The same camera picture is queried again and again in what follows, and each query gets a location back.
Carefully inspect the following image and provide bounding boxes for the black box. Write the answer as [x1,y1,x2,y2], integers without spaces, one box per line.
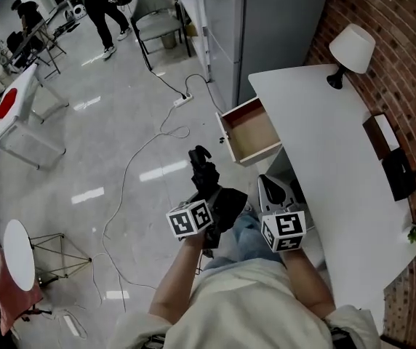
[381,147,416,202]

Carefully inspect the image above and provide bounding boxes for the white shade table lamp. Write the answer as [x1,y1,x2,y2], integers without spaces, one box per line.
[326,23,376,89]

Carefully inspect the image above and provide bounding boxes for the pink cushioned chair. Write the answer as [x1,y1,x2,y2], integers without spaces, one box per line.
[0,241,45,337]

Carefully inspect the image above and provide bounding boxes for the person's left forearm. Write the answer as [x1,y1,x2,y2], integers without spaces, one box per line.
[148,230,209,324]

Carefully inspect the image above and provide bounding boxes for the long white cable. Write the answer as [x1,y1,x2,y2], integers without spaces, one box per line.
[92,103,191,314]

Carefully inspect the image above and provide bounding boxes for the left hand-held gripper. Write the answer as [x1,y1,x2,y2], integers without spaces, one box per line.
[166,186,224,240]

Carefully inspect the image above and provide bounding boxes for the red round disc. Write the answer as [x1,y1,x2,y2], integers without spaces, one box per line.
[0,87,19,119]

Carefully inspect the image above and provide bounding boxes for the white shelf unit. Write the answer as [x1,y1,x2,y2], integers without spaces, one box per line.
[175,0,212,83]

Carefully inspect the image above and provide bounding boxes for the grey armchair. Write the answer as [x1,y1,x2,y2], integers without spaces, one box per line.
[130,0,193,71]

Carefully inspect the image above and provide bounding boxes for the white desk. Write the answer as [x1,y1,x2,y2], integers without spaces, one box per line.
[247,63,416,334]

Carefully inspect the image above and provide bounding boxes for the person's blue jeans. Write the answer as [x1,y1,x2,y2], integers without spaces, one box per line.
[202,211,285,272]

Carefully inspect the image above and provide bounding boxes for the person's right forearm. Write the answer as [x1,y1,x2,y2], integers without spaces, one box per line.
[282,247,337,321]

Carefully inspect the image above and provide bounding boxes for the black bag strap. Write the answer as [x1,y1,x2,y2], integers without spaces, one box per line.
[324,325,358,349]

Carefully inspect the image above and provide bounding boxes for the white power strip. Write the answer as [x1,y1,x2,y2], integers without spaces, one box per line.
[173,92,194,108]
[62,313,81,337]

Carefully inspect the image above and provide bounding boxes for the round white side table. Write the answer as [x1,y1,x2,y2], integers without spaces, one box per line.
[3,219,92,292]

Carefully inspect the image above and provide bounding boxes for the person's white shirt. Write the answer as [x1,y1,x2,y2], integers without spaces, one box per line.
[108,258,382,349]

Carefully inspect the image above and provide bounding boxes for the black folding table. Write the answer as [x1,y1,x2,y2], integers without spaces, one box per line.
[9,19,68,80]

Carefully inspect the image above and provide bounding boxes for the black cable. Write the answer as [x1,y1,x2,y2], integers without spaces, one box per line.
[140,45,189,100]

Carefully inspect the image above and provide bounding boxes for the grey refrigerator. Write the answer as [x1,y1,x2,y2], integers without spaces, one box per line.
[202,0,335,109]

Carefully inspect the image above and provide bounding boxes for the white drawer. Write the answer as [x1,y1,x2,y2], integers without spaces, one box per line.
[215,96,284,167]

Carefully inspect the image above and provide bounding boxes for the brown box with white top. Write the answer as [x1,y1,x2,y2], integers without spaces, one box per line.
[362,113,401,161]

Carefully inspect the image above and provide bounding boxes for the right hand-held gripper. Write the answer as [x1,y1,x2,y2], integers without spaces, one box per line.
[257,174,307,253]

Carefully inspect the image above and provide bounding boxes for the white square table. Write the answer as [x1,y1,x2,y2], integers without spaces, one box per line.
[0,63,70,170]

